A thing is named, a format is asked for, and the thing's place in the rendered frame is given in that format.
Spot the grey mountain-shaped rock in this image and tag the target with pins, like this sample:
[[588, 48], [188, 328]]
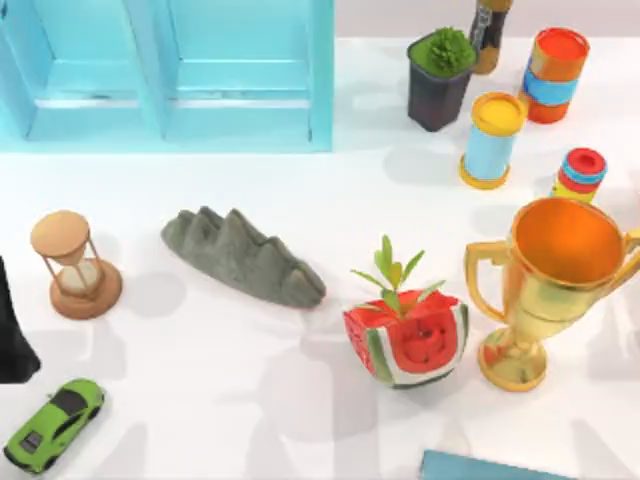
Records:
[[240, 260]]

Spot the blue flat object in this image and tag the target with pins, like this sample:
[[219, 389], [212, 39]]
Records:
[[490, 467]]

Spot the green toy car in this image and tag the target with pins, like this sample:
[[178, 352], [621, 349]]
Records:
[[55, 425]]

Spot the light blue rack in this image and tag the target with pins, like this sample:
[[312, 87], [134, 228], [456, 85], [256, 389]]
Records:
[[240, 75]]

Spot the watermelon-shaped plant pot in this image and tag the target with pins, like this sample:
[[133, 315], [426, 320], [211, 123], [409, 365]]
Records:
[[415, 340]]

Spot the black pot with green plant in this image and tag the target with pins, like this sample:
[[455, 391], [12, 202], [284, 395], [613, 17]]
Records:
[[435, 90]]

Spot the brown and black bottle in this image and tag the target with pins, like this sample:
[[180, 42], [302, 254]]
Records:
[[489, 40]]

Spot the orange and blue can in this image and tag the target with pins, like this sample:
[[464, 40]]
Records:
[[552, 75]]

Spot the wooden hourglass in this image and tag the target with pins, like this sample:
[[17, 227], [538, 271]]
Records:
[[80, 280]]

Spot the gold trophy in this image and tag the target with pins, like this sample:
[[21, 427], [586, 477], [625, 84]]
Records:
[[555, 280]]

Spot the yellow and light blue can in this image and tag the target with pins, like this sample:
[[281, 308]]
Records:
[[492, 142]]

